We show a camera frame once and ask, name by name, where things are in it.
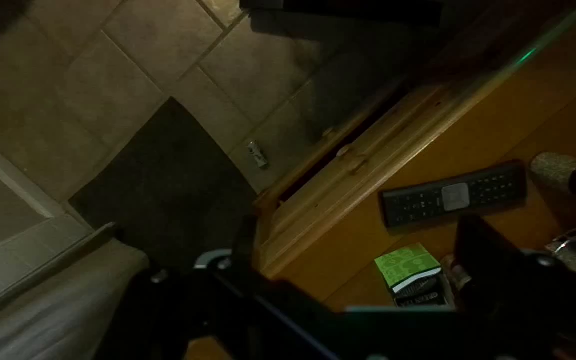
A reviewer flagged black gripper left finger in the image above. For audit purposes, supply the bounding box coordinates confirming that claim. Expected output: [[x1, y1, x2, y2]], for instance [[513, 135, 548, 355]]
[[194, 247, 342, 360]]

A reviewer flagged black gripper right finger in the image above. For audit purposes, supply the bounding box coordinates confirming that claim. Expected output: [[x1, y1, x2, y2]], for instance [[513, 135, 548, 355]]
[[455, 216, 566, 360]]

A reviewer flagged green and black card box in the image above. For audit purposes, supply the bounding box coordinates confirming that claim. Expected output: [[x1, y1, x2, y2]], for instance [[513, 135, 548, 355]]
[[375, 243, 446, 306]]

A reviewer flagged black remote control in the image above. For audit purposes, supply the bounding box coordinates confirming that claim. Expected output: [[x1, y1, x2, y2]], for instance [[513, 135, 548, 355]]
[[379, 159, 528, 227]]

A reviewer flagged dark floor mat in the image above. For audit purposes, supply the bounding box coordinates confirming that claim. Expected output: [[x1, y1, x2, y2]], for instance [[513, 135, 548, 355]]
[[71, 97, 257, 272]]

